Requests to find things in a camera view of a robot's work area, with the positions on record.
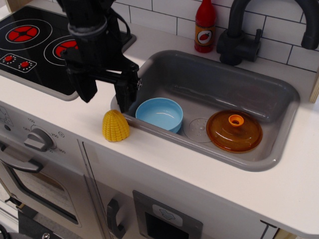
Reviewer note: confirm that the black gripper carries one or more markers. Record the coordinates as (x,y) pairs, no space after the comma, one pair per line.
(100,57)

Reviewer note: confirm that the yellow toy corn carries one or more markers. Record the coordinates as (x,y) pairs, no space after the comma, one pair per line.
(114,126)

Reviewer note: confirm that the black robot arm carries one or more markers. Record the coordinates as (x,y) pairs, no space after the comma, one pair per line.
(94,26)

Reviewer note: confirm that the light blue bowl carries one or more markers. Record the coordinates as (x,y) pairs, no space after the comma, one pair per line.
(161,112)

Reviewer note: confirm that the grey plastic sink basin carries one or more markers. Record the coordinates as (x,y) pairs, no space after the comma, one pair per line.
(203,87)

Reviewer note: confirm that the clear sink drain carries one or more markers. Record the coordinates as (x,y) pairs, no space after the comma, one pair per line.
(197,130)

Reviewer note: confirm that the grey oven knob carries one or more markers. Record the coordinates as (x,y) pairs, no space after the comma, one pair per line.
(39,140)

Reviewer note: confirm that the black toy stovetop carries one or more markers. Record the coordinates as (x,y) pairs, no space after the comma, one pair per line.
(31,43)

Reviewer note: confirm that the oven door with window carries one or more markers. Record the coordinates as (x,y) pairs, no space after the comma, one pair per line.
(57,192)

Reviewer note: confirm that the red ketchup bottle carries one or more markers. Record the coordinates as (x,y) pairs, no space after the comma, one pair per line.
(205,20)

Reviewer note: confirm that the black toy faucet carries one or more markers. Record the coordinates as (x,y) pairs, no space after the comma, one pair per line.
(234,46)

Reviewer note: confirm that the orange transparent pot lid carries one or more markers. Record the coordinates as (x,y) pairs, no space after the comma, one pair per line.
(234,131)

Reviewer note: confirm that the grey dishwasher panel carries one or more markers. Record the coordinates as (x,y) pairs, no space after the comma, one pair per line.
(159,221)

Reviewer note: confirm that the grey oven door handle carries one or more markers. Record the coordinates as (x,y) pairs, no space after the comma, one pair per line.
(31,166)

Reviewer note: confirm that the grey cabinet door handle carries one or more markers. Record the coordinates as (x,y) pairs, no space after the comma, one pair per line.
(115,229)

